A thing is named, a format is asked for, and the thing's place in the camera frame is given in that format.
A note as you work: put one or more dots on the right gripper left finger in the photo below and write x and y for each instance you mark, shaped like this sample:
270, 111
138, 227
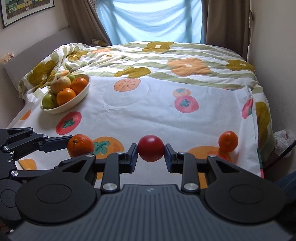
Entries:
116, 164

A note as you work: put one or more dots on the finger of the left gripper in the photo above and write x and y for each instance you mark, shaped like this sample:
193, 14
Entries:
54, 143

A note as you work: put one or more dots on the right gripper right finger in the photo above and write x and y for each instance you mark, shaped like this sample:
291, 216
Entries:
185, 164

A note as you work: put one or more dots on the small mandarin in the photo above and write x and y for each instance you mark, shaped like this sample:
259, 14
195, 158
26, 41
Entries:
228, 141
79, 145

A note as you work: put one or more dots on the red cherry tomato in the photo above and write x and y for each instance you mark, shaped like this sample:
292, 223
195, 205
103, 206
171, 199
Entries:
224, 155
151, 148

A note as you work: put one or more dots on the large green apple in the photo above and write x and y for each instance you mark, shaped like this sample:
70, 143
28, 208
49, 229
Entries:
49, 101

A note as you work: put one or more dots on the large orange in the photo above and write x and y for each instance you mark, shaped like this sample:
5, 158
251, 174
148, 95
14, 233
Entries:
65, 96
78, 84

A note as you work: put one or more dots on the wrinkled yellow-red apple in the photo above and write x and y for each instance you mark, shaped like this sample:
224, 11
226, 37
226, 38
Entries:
60, 84

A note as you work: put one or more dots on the small green apple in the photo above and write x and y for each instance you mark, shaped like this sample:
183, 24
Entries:
71, 77

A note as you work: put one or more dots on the cream oval duck bowl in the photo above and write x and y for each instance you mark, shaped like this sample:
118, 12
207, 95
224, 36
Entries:
73, 102

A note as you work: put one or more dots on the grey bed headboard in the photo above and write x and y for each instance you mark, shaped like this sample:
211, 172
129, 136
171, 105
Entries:
24, 62

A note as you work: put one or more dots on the floral striped duvet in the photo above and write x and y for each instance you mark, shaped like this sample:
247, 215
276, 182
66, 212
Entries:
188, 63

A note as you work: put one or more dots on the white plastic bag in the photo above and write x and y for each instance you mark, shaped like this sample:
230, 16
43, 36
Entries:
283, 139

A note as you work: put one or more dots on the light blue sheer curtain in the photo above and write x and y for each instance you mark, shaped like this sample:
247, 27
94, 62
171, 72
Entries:
175, 21

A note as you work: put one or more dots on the wall socket sticker plate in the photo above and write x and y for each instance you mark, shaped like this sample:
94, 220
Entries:
6, 58

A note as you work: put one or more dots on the framed wall picture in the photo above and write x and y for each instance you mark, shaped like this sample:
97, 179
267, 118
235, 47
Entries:
15, 10

